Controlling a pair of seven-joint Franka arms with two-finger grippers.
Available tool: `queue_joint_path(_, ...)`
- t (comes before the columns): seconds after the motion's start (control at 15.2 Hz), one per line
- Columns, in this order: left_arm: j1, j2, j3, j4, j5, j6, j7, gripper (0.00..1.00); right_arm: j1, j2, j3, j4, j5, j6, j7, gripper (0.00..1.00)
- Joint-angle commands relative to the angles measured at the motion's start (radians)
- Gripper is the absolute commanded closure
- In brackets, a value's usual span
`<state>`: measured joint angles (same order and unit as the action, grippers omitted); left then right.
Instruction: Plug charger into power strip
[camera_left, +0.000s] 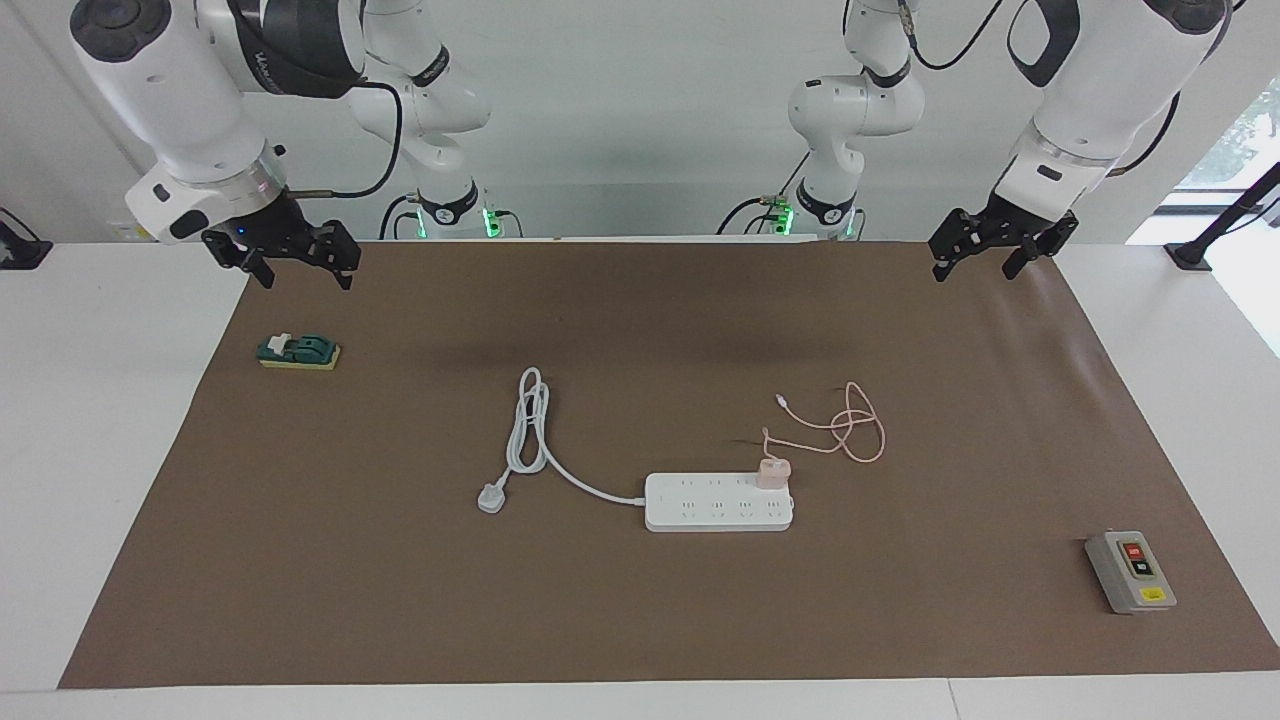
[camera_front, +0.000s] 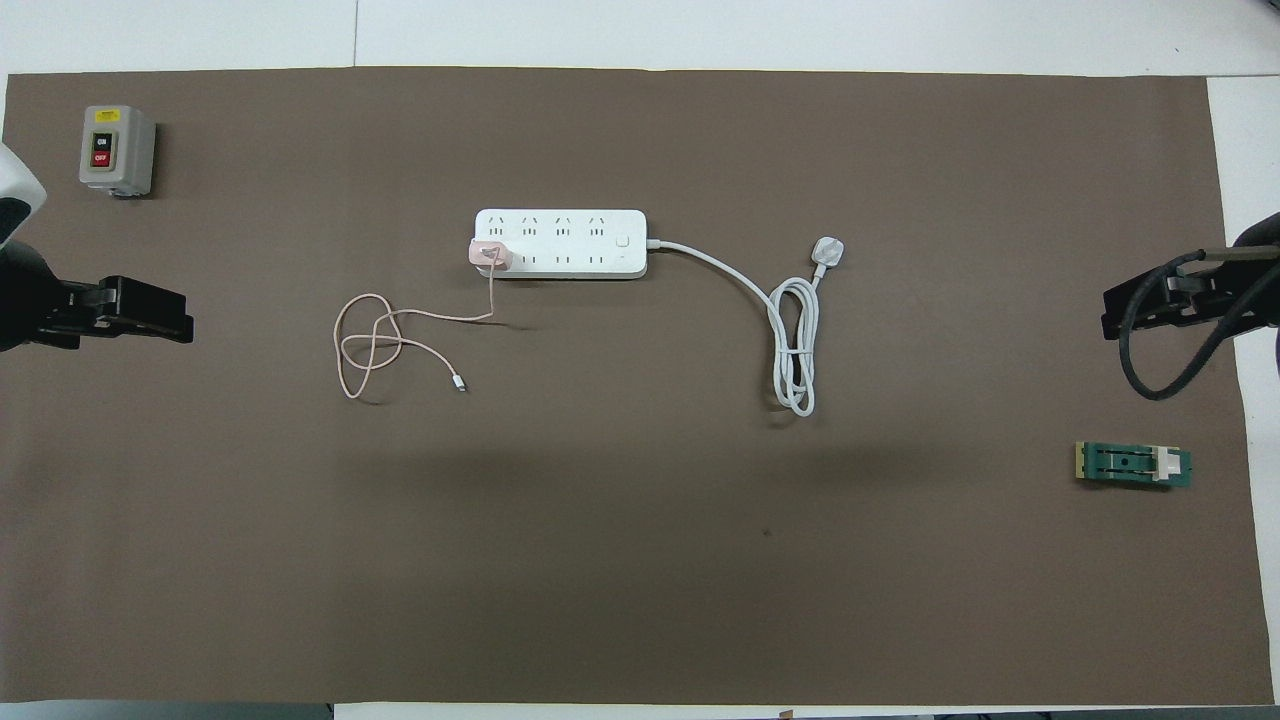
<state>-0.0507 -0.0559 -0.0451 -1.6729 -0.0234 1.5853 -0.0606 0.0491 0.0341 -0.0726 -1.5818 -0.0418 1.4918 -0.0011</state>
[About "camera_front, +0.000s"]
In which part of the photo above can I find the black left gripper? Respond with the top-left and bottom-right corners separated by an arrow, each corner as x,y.
40,276 -> 195,347

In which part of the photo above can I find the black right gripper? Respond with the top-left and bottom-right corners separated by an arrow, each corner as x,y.
1102,258 -> 1271,341

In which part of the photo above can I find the pink charging cable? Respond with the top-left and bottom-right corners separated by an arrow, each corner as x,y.
332,255 -> 501,401

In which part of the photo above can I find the white power strip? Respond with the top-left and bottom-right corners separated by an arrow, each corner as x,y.
473,208 -> 649,280

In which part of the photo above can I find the brown table mat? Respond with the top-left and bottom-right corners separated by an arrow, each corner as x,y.
0,66 -> 1276,706

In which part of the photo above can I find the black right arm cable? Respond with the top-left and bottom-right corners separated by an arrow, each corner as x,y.
1117,252 -> 1280,402

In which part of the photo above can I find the green knife switch block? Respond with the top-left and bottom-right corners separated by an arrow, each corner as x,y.
1075,441 -> 1194,491

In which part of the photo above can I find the grey on-off switch box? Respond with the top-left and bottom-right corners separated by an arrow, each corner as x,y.
79,105 -> 158,199

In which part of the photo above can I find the white power cord with plug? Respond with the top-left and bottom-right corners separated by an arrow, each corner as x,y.
646,235 -> 849,419

